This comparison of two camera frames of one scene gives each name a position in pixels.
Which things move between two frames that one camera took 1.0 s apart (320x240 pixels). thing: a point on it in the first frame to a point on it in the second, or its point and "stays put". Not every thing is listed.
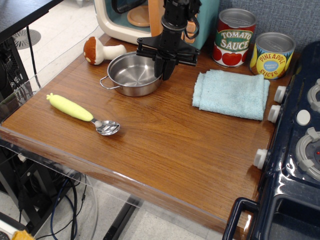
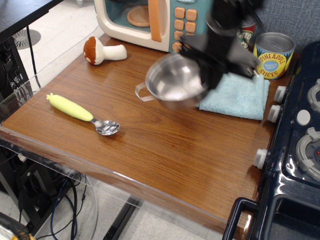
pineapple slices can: (272, 55) stays put
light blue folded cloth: (233, 94) stays put
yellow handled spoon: (68, 107) stays put
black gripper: (170, 42) to (217, 54)
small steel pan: (134, 74) to (174, 81)
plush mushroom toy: (95, 53) stays put
